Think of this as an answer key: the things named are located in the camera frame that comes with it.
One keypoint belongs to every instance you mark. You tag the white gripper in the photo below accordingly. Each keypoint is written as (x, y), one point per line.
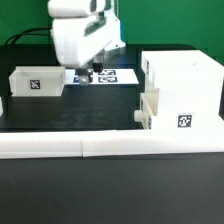
(78, 40)

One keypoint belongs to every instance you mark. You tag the white drawer with tag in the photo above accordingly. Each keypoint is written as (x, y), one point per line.
(35, 81)
(148, 108)

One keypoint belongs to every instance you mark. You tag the white front drawer with tag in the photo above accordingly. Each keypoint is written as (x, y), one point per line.
(148, 108)

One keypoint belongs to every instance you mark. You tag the white drawer cabinet box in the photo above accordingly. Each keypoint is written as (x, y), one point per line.
(190, 86)

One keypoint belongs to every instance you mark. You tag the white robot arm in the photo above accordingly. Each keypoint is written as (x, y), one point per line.
(86, 8)

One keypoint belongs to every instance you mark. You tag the white sheet with tags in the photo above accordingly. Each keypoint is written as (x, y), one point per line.
(106, 77)

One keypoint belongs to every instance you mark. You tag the white foam rail front right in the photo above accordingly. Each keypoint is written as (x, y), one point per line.
(146, 142)

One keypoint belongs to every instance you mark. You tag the white foam rail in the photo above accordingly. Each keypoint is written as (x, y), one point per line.
(146, 142)
(40, 145)

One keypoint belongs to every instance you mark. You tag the white foam rail front left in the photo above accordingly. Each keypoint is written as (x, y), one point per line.
(40, 145)

